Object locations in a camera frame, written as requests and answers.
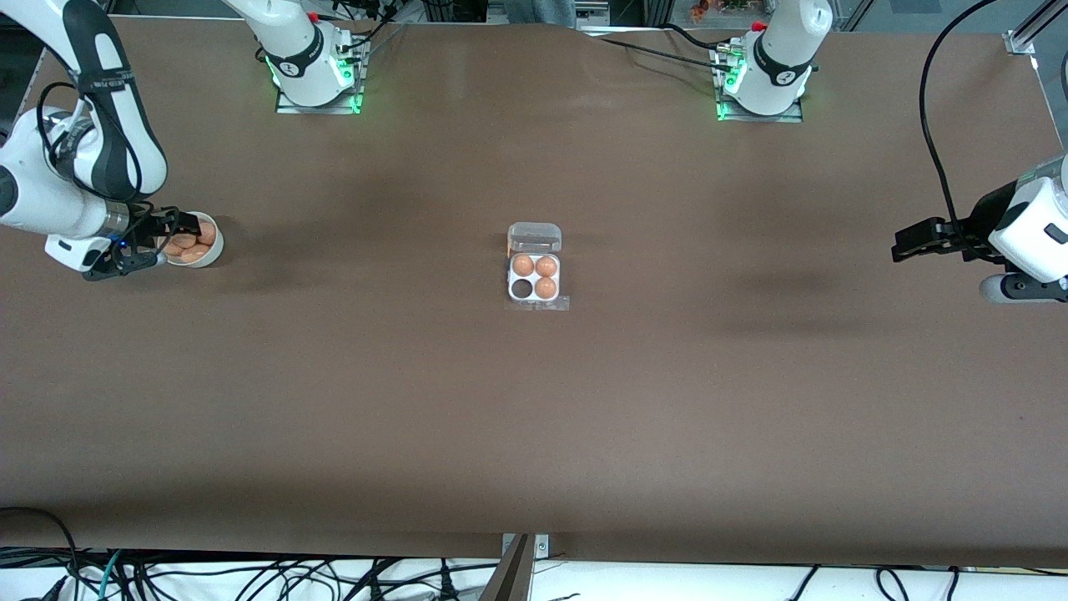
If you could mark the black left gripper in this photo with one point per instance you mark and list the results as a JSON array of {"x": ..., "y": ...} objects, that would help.
[{"x": 983, "y": 214}]

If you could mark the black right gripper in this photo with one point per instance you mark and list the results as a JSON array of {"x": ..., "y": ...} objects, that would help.
[{"x": 143, "y": 225}]

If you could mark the clear plastic egg carton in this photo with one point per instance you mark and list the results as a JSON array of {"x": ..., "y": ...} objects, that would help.
[{"x": 534, "y": 237}]

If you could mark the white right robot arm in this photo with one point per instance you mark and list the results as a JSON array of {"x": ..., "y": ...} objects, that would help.
[{"x": 108, "y": 125}]

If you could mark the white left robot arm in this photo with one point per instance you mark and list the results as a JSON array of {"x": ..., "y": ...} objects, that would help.
[{"x": 780, "y": 50}]

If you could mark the white round bowl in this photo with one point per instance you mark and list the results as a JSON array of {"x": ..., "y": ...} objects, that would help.
[{"x": 218, "y": 248}]

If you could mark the brown table cover mat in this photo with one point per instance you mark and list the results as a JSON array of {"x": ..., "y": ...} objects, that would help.
[{"x": 534, "y": 417}]

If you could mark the person in grey trousers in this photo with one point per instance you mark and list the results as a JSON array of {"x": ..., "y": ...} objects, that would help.
[{"x": 541, "y": 10}]

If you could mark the dark metal bar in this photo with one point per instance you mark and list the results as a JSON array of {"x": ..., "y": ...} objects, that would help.
[{"x": 511, "y": 580}]

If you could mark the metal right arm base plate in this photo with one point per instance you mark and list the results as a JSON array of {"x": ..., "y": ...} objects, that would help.
[{"x": 292, "y": 108}]

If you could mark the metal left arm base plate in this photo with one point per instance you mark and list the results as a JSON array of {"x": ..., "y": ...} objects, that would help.
[{"x": 793, "y": 118}]

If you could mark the aluminium frame profile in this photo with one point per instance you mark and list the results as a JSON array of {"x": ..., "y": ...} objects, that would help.
[{"x": 1025, "y": 37}]

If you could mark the metal table edge bracket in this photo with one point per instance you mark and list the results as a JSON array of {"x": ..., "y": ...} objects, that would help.
[{"x": 542, "y": 547}]

